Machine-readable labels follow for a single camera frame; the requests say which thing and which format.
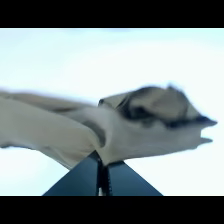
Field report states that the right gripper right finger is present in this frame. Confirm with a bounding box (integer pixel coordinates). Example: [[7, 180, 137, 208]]
[[100, 160, 164, 197]]

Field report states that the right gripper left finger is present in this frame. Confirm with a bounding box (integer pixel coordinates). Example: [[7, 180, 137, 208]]
[[42, 150, 102, 197]]

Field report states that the brown garment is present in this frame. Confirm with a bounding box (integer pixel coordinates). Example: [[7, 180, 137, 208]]
[[0, 84, 219, 170]]

